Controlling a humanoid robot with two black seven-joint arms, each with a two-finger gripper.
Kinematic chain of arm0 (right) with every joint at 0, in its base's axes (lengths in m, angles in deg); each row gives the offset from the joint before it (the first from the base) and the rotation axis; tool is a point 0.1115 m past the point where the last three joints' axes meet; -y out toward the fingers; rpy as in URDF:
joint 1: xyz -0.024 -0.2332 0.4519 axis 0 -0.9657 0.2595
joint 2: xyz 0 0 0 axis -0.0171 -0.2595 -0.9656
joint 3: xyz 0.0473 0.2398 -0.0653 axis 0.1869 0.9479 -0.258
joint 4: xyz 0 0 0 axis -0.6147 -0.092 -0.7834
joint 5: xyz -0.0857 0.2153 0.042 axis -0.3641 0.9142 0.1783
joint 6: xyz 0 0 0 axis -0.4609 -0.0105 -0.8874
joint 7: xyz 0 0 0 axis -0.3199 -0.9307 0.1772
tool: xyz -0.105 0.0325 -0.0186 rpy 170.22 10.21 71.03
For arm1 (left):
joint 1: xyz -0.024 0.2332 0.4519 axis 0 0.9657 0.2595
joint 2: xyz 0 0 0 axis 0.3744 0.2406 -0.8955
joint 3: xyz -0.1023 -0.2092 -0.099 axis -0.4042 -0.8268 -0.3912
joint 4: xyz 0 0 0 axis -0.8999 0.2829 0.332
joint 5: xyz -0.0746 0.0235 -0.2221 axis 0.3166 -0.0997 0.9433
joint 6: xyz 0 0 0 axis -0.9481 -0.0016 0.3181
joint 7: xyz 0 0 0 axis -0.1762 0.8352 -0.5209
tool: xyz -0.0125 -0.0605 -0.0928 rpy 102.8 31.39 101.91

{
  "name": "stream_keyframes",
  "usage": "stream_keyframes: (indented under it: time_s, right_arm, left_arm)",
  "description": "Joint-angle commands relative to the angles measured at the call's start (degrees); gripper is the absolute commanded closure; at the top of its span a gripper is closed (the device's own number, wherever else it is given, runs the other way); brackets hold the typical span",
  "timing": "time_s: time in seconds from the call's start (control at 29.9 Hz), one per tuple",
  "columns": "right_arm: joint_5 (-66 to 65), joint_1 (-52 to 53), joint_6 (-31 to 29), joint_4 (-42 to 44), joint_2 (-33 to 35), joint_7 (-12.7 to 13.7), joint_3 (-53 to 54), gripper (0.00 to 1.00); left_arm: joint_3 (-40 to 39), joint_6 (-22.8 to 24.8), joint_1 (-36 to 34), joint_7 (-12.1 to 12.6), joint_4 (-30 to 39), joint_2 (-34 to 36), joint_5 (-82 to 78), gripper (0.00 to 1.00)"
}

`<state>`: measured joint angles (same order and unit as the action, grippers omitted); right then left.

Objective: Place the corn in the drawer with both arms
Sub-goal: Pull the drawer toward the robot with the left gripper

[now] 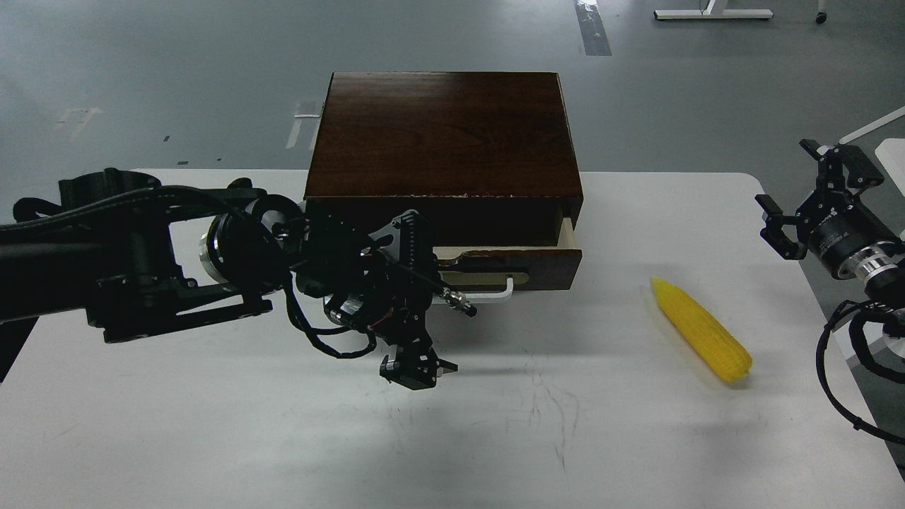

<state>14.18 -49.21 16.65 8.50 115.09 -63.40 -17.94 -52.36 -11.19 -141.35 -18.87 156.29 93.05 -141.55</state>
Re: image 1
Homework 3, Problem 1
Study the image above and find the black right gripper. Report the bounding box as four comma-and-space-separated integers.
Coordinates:
755, 139, 903, 281

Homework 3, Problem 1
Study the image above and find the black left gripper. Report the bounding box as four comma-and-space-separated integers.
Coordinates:
321, 275, 459, 390

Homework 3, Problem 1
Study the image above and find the wooden drawer with white handle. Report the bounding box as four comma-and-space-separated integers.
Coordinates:
433, 217, 584, 294

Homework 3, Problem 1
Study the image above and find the yellow corn cob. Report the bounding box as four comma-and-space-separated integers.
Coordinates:
650, 276, 753, 383

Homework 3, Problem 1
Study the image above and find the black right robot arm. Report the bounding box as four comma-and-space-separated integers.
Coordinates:
755, 139, 904, 445

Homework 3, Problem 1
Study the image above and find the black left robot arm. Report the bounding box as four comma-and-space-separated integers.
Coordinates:
1, 168, 477, 390

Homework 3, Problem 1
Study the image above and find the white adjacent table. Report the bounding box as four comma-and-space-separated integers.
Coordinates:
839, 105, 905, 186

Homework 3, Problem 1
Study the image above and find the white desk leg base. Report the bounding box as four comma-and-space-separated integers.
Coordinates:
653, 1, 773, 21

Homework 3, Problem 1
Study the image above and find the dark wooden cabinet box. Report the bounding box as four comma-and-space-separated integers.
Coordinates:
305, 71, 584, 246

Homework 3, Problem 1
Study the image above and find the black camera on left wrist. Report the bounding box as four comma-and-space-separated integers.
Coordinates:
370, 209, 477, 317

